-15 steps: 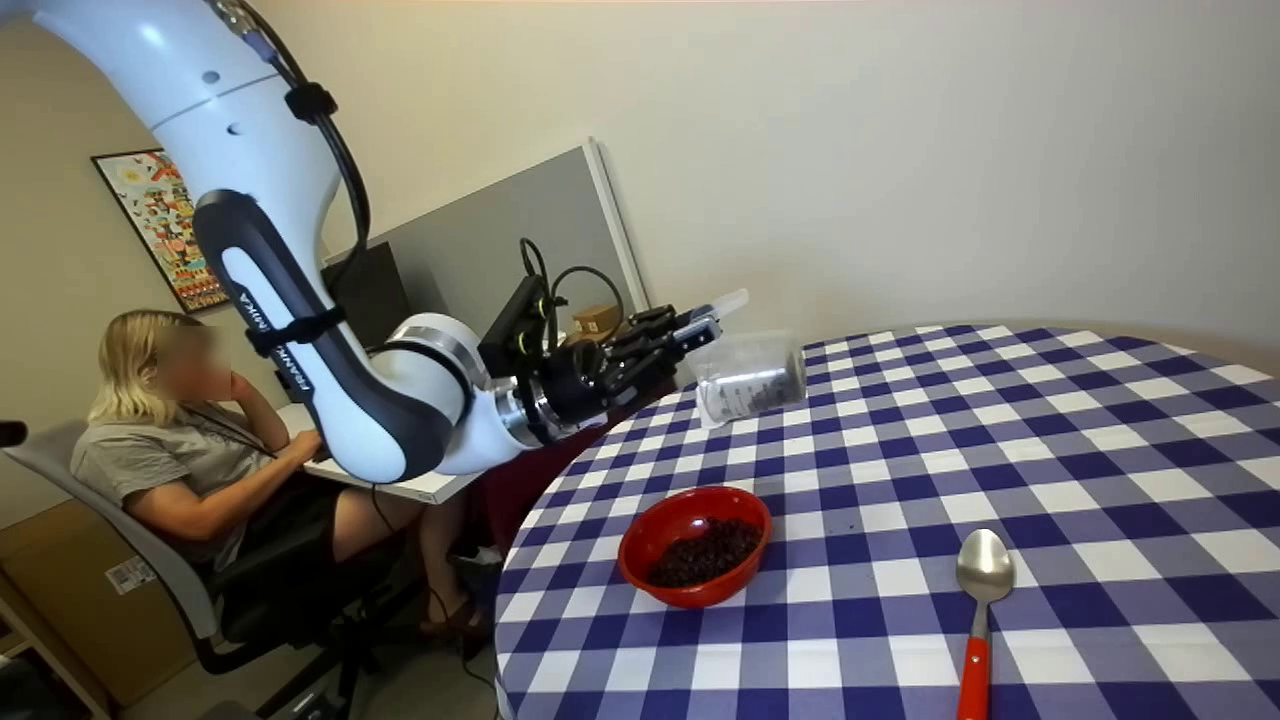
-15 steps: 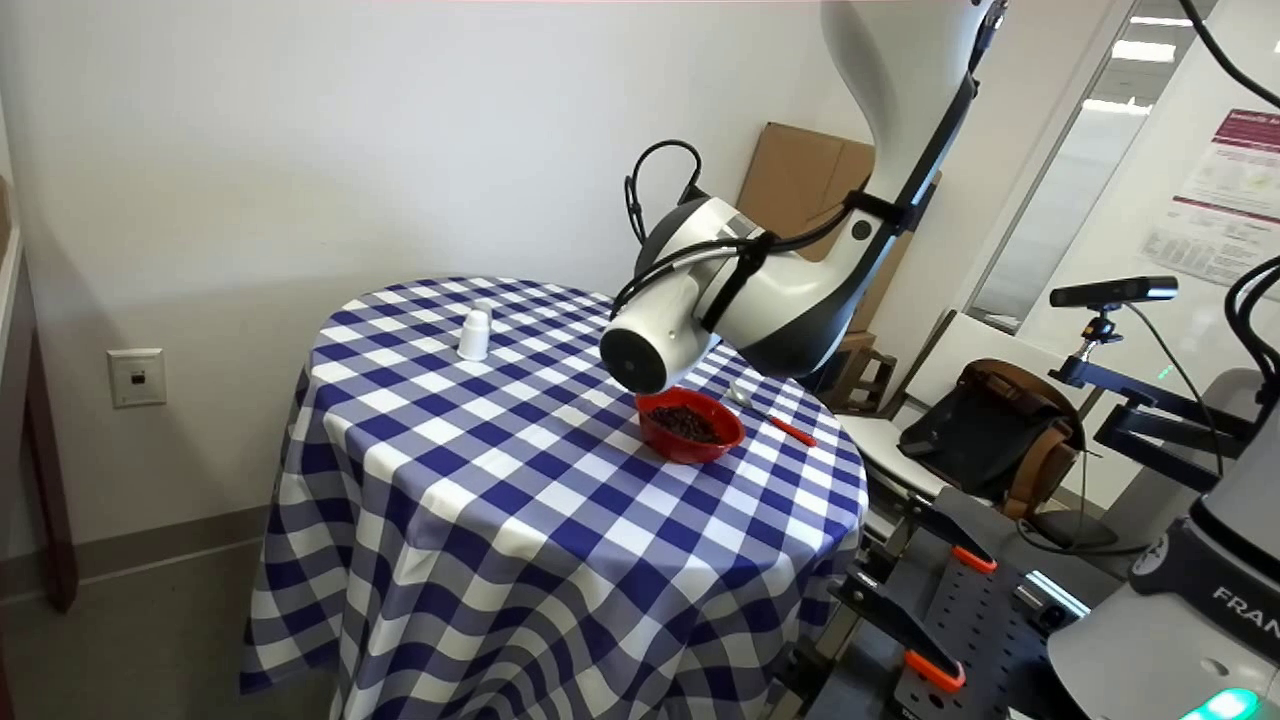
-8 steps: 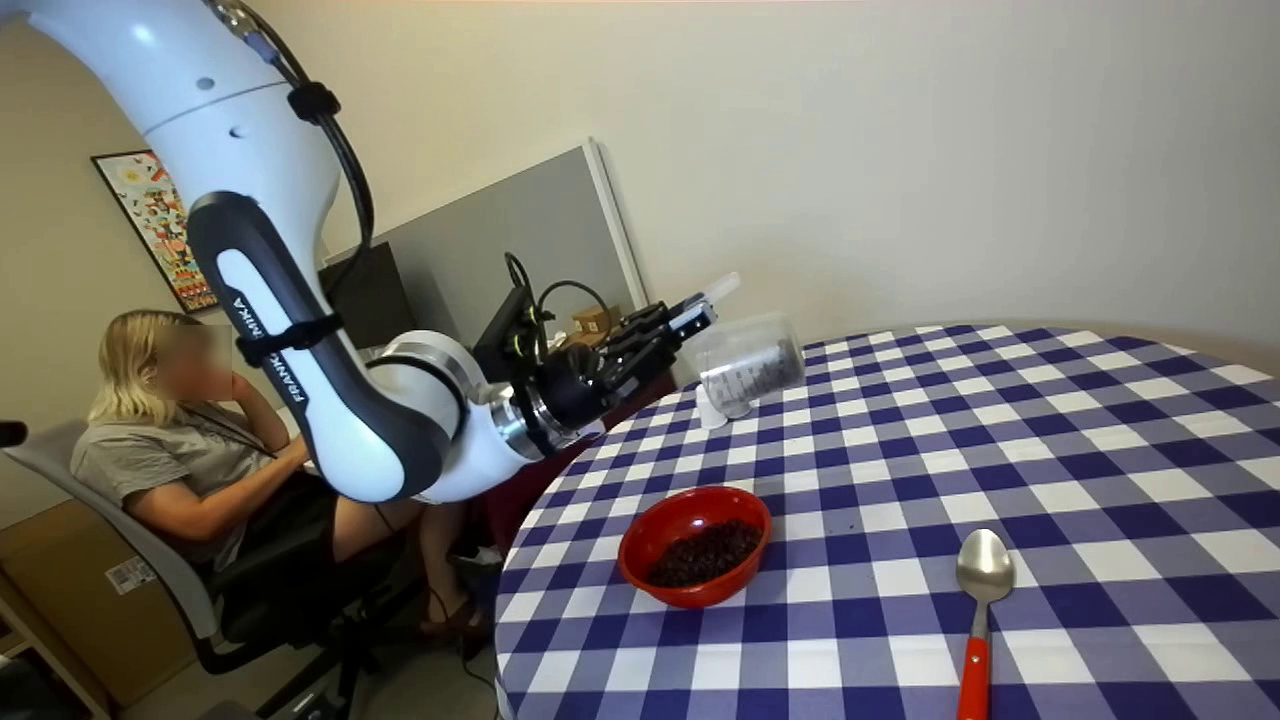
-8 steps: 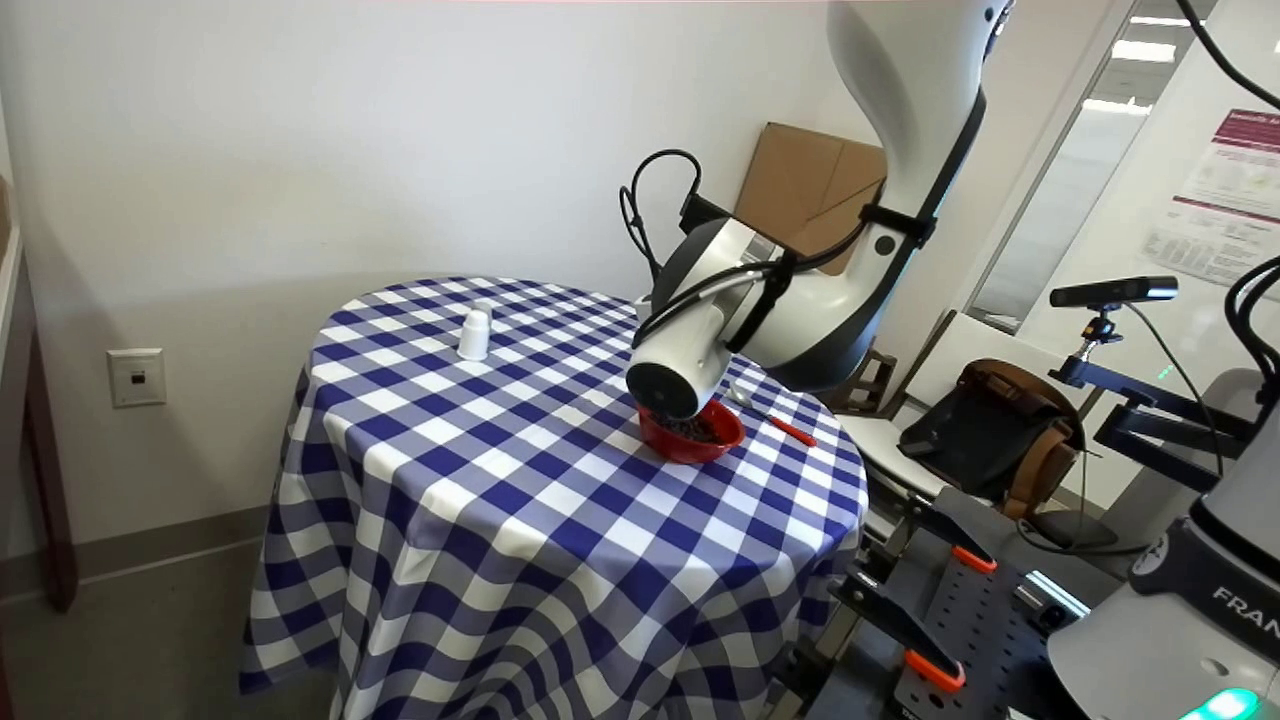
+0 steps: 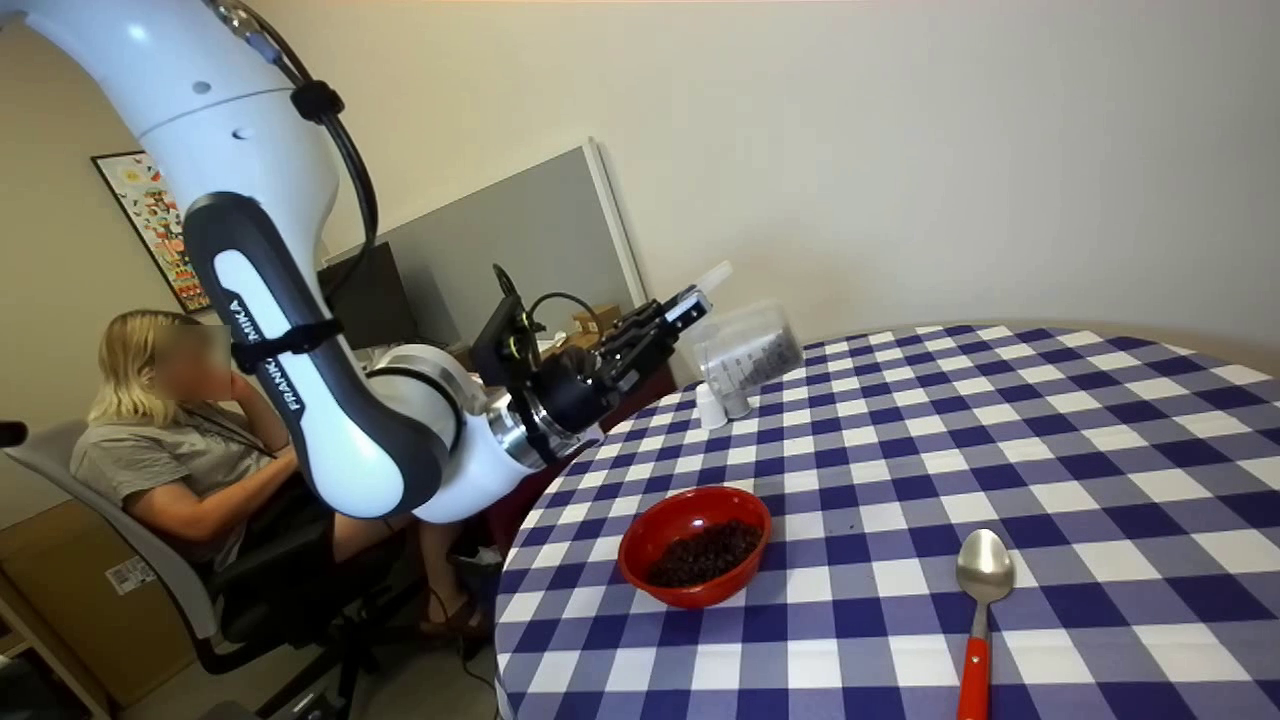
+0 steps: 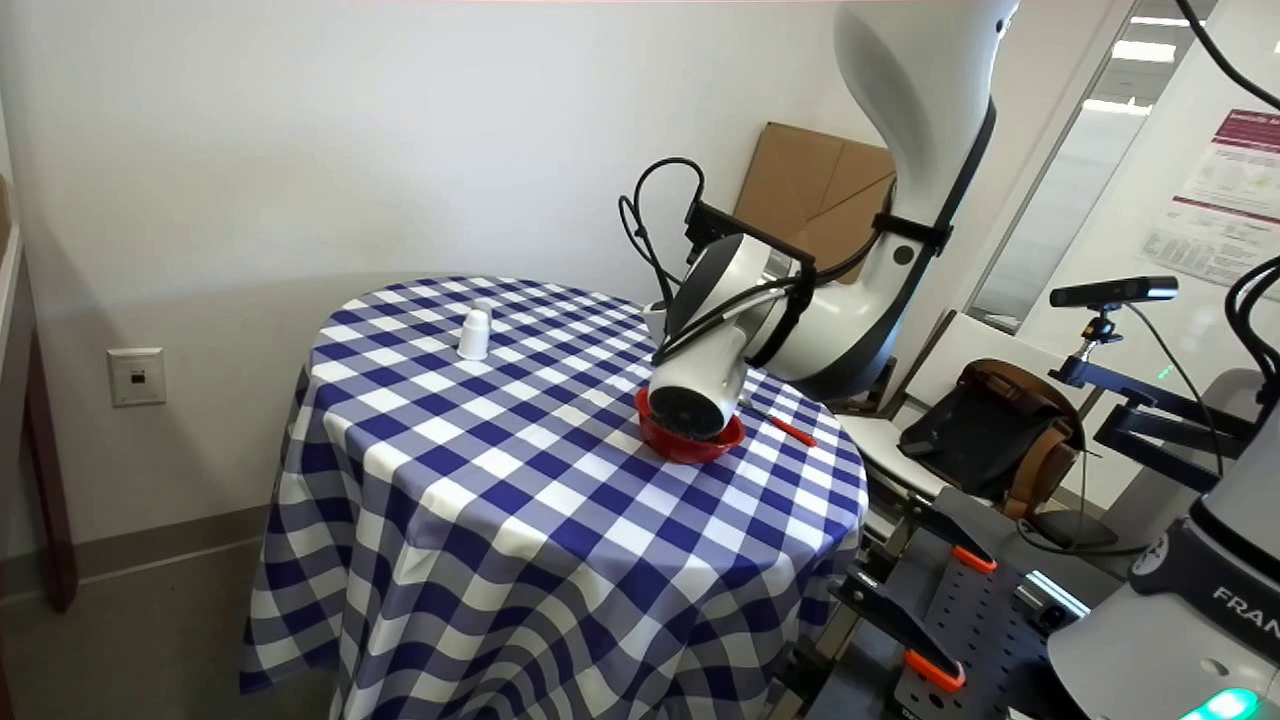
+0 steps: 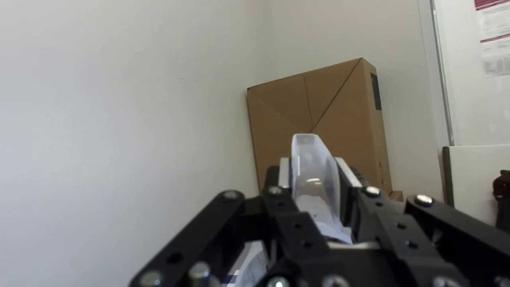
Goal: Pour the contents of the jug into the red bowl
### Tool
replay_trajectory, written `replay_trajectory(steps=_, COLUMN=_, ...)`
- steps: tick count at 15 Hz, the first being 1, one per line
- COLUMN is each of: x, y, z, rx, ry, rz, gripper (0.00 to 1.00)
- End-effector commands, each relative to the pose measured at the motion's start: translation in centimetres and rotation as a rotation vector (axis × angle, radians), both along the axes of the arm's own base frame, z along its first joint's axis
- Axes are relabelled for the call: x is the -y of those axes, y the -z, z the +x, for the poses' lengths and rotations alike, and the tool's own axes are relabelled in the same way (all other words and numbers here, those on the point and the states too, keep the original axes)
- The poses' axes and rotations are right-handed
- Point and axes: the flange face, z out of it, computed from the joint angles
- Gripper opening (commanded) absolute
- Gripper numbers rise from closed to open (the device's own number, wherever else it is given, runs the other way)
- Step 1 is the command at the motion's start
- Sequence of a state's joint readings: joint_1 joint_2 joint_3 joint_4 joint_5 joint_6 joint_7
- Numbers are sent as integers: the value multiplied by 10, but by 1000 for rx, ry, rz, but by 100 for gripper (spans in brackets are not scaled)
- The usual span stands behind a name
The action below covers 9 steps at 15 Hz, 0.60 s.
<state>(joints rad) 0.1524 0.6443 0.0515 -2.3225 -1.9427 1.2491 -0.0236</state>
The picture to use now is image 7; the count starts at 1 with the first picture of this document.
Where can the flat folded cardboard box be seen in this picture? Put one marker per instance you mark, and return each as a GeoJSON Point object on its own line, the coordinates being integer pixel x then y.
{"type": "Point", "coordinates": [320, 101]}

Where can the brown leather bag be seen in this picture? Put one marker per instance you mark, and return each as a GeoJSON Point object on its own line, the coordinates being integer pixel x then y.
{"type": "Point", "coordinates": [503, 196]}

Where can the metal glass wall frame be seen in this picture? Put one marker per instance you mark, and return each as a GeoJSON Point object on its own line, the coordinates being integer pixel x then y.
{"type": "Point", "coordinates": [441, 69]}

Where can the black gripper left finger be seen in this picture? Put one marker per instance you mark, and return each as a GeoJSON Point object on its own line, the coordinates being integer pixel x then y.
{"type": "Point", "coordinates": [213, 239]}

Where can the white maroon paper poster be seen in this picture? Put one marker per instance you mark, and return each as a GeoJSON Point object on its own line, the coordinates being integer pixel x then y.
{"type": "Point", "coordinates": [495, 32]}

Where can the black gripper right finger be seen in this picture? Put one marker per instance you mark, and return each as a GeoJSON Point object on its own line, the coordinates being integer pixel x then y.
{"type": "Point", "coordinates": [393, 223]}

